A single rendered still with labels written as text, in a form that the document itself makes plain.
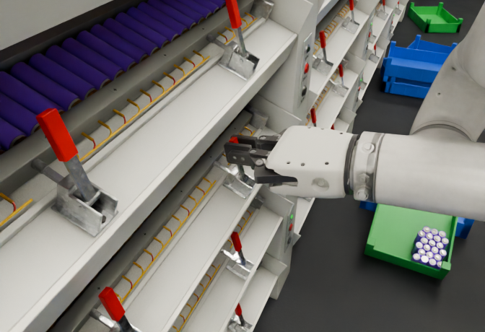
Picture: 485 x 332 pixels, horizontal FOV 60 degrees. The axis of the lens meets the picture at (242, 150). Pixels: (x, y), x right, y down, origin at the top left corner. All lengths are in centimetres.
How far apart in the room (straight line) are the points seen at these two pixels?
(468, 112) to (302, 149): 20
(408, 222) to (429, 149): 79
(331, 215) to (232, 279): 61
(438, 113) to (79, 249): 43
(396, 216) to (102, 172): 101
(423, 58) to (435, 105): 156
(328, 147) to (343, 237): 75
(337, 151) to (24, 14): 37
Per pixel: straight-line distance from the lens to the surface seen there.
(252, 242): 81
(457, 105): 56
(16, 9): 24
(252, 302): 97
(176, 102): 44
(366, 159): 49
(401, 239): 125
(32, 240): 33
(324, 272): 116
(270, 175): 52
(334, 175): 50
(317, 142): 53
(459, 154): 49
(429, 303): 118
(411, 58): 212
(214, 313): 72
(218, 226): 58
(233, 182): 61
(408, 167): 49
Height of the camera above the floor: 91
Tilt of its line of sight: 37 degrees down
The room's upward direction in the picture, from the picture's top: straight up
